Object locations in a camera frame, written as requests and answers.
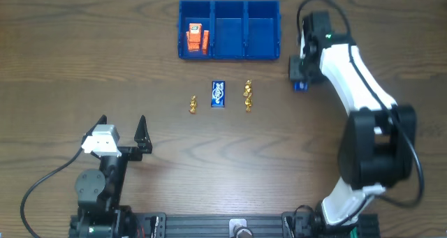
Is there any mounting rail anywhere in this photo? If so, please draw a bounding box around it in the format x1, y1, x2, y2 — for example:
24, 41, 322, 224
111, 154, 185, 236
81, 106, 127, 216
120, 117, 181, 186
69, 212, 381, 238

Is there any blue tray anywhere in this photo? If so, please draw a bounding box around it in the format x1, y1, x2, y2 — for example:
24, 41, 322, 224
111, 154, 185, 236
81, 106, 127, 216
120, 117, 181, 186
177, 0, 282, 61

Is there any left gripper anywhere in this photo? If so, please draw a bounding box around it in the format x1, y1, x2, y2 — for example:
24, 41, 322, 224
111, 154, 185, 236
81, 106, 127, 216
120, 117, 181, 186
82, 114, 154, 161

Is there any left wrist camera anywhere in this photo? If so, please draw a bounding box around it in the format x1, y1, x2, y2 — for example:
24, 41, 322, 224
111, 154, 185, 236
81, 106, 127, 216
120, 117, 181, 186
80, 124, 122, 158

